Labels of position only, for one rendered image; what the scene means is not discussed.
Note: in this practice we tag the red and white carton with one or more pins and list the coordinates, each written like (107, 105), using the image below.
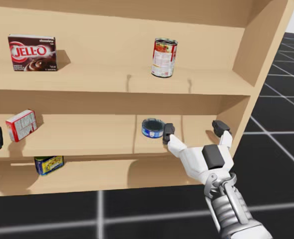
(21, 125)

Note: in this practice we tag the blue flat can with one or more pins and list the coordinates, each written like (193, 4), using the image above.
(150, 129)

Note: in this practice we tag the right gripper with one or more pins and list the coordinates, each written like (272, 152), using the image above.
(199, 161)

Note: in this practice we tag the brown and white carton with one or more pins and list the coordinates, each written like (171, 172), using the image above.
(32, 53)

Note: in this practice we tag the red and white can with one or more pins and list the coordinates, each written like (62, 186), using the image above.
(164, 58)

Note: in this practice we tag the pale wooden shelf unit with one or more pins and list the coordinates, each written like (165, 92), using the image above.
(99, 82)

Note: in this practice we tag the green and blue rectangular can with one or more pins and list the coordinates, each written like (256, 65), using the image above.
(48, 165)

